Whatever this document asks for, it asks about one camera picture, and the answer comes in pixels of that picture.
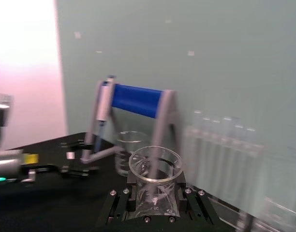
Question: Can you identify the black table cloth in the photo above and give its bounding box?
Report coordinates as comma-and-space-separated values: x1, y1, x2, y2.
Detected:
0, 131, 260, 232

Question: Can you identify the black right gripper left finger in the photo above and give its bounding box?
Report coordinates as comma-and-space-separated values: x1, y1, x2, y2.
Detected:
97, 172, 139, 228

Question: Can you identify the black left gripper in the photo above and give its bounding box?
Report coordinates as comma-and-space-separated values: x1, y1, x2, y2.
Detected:
20, 141, 100, 180

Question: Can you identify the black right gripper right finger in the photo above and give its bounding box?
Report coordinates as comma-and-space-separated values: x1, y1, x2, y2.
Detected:
174, 172, 220, 226

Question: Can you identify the grey and blue pipette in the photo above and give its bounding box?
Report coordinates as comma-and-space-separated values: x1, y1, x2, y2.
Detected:
93, 75, 116, 154

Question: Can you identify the clear test tube rack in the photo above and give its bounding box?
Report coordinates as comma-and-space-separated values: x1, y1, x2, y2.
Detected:
181, 109, 269, 202

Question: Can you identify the clear plastic case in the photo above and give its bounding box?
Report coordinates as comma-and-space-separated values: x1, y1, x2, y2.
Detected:
236, 194, 296, 232

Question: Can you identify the clear glass beaker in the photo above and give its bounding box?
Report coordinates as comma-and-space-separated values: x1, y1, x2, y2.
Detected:
115, 130, 149, 177
128, 145, 184, 221

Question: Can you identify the grey stand with blue bar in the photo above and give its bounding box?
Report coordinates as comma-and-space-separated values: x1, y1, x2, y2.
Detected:
79, 80, 188, 171

